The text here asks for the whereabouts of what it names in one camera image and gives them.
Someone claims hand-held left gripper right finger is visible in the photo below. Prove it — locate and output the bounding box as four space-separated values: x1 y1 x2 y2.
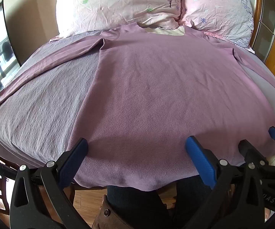
186 136 273 229

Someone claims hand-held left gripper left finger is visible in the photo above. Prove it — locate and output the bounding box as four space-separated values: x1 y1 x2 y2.
10 138 97 229

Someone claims pink fleece long-sleeve shirt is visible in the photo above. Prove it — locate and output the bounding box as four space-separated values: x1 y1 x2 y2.
0 22 275 192

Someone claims person's right leg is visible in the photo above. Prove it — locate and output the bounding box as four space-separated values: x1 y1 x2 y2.
169 177 213 229

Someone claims person's leg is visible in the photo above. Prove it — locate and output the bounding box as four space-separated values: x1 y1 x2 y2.
169 177 213 229
105 185 176 229

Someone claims grey-purple textured bed blanket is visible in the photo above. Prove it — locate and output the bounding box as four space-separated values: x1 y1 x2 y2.
0 30 121 170

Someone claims brown jacket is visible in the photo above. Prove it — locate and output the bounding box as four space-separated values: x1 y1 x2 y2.
91 196 121 229

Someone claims person's left leg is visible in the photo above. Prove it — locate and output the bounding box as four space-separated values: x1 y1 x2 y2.
105 185 176 229

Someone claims wooden headboard with glass panels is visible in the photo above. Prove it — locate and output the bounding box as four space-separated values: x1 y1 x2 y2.
248 0 275 80

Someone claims cream cloth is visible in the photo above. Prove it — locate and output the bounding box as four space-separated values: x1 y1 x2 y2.
142 26 186 37

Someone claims pink flower print pillow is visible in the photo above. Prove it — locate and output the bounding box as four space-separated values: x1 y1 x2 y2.
180 0 256 53

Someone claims pale pillow with tree print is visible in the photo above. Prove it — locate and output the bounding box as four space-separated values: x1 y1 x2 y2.
53 0 186 39

